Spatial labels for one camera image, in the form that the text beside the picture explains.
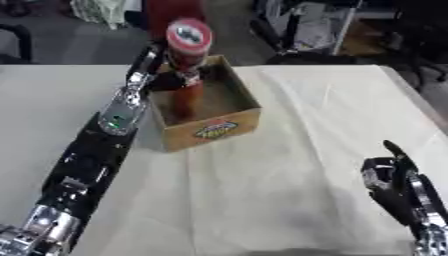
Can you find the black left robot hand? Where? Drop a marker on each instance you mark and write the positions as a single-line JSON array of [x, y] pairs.
[[156, 63]]

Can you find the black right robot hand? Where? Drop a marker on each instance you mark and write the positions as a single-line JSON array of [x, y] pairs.
[[389, 186]]

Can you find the red bottle with white cap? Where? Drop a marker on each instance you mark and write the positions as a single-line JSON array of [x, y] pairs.
[[188, 43]]

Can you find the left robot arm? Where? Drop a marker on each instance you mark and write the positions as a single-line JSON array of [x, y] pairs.
[[87, 160]]

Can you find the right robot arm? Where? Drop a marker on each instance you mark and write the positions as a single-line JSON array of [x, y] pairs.
[[433, 216]]

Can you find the tan cardboard box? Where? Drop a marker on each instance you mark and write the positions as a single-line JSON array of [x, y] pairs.
[[219, 128]]

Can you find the red chair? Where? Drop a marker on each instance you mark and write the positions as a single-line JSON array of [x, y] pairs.
[[172, 9]]

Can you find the white patterned bag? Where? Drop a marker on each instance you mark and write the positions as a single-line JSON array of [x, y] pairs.
[[99, 11]]

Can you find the black office chair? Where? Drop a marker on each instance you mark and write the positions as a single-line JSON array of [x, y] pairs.
[[420, 36]]

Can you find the black frame with white panel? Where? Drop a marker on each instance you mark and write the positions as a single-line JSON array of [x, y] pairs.
[[309, 30]]

